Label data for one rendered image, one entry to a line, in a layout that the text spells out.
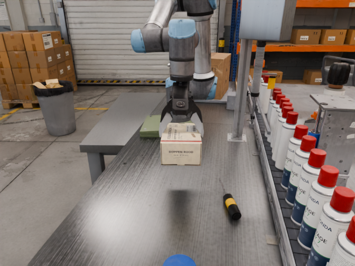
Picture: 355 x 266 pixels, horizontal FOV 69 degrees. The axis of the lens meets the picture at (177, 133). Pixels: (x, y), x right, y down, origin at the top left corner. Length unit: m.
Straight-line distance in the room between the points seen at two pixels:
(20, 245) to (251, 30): 1.86
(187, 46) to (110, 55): 5.02
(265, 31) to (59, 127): 2.88
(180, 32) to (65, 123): 2.87
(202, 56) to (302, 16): 4.92
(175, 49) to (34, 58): 3.95
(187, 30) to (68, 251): 0.65
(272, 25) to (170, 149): 0.57
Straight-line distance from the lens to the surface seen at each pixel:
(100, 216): 0.83
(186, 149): 0.77
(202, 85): 1.28
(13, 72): 4.82
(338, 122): 0.82
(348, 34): 5.78
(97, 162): 1.31
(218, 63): 1.74
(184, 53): 0.76
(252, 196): 0.90
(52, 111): 3.43
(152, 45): 0.88
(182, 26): 0.75
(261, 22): 1.06
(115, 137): 1.29
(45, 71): 4.58
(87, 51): 5.88
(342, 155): 0.87
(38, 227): 2.19
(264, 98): 1.45
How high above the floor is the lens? 1.36
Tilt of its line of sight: 24 degrees down
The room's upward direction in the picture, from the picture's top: straight up
